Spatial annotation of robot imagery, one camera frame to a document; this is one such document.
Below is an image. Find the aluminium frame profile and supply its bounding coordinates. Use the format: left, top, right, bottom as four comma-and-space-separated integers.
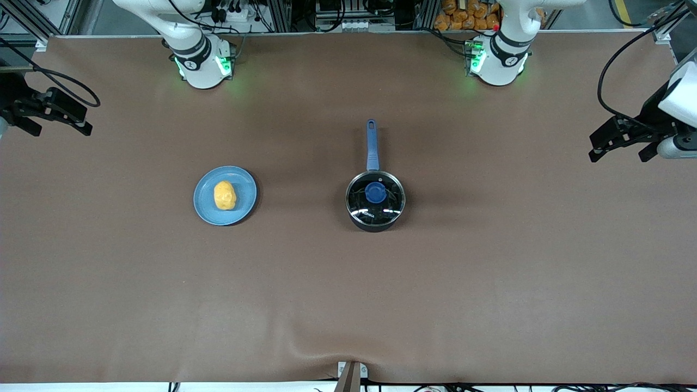
0, 0, 83, 52
653, 0, 697, 45

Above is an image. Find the glass lid with blue knob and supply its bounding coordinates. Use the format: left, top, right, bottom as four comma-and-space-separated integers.
346, 170, 406, 228

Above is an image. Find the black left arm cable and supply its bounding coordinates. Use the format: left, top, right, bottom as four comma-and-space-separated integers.
597, 2, 697, 134

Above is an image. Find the bag of orange snacks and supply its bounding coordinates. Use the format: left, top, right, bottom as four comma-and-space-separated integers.
433, 0, 502, 32

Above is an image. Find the black pot with blue handle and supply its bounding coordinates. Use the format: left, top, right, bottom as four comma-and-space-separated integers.
345, 119, 407, 233

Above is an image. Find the blue round plate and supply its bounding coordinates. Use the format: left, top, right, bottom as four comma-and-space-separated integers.
193, 166, 258, 226

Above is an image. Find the white power strip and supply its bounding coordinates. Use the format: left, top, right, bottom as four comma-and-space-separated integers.
210, 4, 252, 23

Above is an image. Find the grey electronics box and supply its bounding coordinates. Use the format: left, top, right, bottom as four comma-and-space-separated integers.
315, 0, 372, 33

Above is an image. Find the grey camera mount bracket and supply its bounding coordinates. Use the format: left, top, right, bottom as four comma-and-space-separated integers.
337, 361, 369, 392

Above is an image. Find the yellow potato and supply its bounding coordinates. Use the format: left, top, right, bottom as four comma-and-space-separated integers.
213, 181, 237, 211

